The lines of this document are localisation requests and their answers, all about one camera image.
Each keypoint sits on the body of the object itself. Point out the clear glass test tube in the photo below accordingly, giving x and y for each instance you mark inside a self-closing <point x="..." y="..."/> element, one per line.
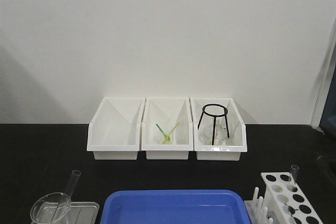
<point x="69" y="187"/>

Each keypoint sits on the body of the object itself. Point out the test tube in rack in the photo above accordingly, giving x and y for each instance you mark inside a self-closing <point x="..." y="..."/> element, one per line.
<point x="294" y="171"/>

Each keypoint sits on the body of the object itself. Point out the white test tube rack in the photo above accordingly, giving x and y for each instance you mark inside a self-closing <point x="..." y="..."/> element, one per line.
<point x="283" y="202"/>

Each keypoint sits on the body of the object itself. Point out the blue-grey pegboard drying rack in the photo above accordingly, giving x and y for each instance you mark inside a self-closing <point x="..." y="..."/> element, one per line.
<point x="327" y="122"/>

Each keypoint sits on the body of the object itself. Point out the middle white storage bin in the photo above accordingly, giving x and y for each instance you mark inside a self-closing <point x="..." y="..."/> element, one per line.
<point x="166" y="112"/>

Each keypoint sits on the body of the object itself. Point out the white storage bin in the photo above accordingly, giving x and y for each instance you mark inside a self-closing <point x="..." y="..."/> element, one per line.
<point x="234" y="146"/>
<point x="114" y="132"/>
<point x="166" y="112"/>

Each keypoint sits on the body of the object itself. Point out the green plastic spoon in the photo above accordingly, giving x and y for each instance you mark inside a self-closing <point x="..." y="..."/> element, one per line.
<point x="166" y="136"/>

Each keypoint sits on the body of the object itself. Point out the clear glass flask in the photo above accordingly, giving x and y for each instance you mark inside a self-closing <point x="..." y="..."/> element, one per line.
<point x="209" y="135"/>

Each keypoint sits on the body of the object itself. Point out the right white storage bin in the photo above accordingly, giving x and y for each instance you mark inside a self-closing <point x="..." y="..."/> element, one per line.
<point x="234" y="146"/>

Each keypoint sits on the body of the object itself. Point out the left white storage bin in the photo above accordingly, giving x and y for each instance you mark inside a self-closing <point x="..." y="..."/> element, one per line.
<point x="114" y="132"/>

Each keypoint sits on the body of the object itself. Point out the blue plastic tray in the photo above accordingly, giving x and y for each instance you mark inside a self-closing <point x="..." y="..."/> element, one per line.
<point x="175" y="206"/>

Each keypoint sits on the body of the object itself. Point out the clear glass beaker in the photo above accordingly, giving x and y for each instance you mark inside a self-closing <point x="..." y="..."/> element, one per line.
<point x="51" y="208"/>

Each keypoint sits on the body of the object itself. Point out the grey metal tray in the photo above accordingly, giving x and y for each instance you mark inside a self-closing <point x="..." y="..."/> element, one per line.
<point x="83" y="212"/>

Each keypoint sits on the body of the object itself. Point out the black wire tripod stand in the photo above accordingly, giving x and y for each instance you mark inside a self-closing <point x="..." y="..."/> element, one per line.
<point x="217" y="112"/>

